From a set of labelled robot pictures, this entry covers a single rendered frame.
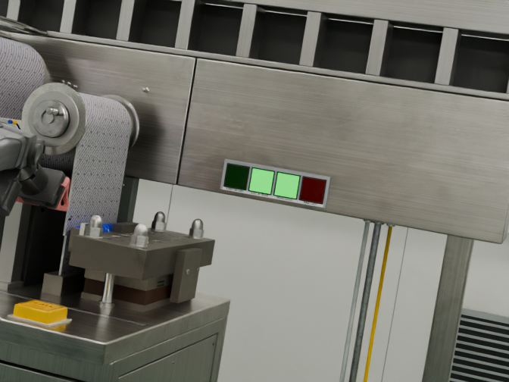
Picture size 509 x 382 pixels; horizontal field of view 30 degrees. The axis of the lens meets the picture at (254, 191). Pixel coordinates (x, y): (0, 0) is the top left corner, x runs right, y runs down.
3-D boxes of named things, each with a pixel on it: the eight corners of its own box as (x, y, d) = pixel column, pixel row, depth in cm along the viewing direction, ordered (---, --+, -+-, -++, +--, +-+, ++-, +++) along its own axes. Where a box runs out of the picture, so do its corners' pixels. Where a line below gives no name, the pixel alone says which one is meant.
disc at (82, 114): (16, 148, 195) (26, 77, 195) (17, 149, 196) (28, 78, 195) (80, 161, 191) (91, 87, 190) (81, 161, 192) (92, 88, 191)
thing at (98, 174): (63, 235, 193) (76, 145, 192) (113, 230, 215) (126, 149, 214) (64, 236, 193) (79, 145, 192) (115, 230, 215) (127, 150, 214)
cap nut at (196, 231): (185, 236, 218) (188, 217, 217) (191, 236, 221) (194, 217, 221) (200, 239, 217) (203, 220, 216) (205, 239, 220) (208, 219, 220)
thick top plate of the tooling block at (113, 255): (68, 264, 188) (73, 235, 188) (148, 252, 227) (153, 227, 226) (142, 280, 184) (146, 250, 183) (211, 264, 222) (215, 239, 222)
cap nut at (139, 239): (126, 244, 187) (129, 222, 187) (134, 243, 191) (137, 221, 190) (143, 248, 186) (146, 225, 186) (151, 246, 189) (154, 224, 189)
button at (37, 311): (11, 317, 166) (14, 303, 166) (32, 312, 173) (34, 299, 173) (47, 325, 164) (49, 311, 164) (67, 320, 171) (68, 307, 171)
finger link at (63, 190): (70, 226, 183) (52, 204, 175) (38, 219, 185) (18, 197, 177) (83, 195, 186) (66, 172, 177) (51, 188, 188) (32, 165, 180)
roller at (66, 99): (23, 142, 195) (32, 86, 194) (82, 147, 219) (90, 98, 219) (73, 151, 191) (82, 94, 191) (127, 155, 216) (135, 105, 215)
